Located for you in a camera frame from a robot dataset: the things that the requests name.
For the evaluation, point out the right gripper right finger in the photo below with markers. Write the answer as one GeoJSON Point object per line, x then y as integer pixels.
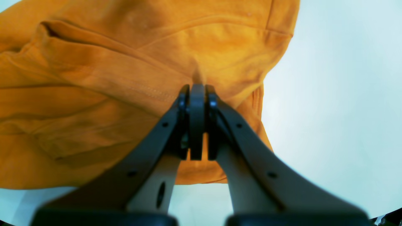
{"type": "Point", "coordinates": [264, 190]}

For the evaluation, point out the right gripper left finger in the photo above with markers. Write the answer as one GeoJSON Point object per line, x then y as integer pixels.
{"type": "Point", "coordinates": [137, 190]}

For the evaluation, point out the orange t-shirt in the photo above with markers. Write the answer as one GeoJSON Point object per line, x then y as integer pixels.
{"type": "Point", "coordinates": [84, 81]}

